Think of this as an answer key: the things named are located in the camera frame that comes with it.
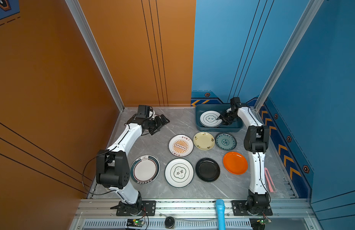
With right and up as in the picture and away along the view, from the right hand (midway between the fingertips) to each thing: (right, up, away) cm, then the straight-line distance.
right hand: (217, 119), depth 106 cm
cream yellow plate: (-11, -15, -6) cm, 20 cm away
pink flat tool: (+23, -37, -26) cm, 51 cm away
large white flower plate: (-28, -32, -21) cm, 48 cm away
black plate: (-11, -31, -19) cm, 38 cm away
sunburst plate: (-27, -18, -10) cm, 34 cm away
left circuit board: (-50, -52, -35) cm, 80 cm away
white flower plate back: (-6, 0, +4) cm, 8 cm away
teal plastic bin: (+15, -5, +2) cm, 16 cm away
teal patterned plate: (+4, -15, -7) cm, 17 cm away
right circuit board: (+13, -50, -37) cm, 64 cm away
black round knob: (-32, -45, -45) cm, 71 cm away
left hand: (-37, -2, -18) cm, 41 cm away
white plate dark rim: (-49, -31, -19) cm, 61 cm away
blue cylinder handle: (-7, -45, -35) cm, 58 cm away
